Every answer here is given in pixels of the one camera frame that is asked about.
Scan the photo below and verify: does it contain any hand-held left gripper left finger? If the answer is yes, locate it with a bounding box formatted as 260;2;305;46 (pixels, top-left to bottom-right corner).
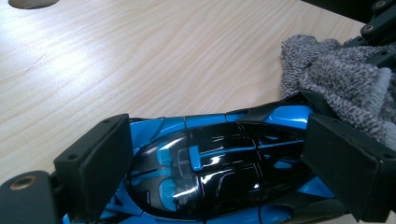
53;113;134;224

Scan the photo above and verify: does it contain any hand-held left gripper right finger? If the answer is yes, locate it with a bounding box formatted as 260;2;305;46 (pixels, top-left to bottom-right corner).
299;113;396;223

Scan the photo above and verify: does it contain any grey terry towel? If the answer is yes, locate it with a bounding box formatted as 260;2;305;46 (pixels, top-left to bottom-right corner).
279;34;396;152

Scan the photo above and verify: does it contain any blue and black toy car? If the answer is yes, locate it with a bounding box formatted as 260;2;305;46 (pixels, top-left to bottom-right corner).
61;89;350;224

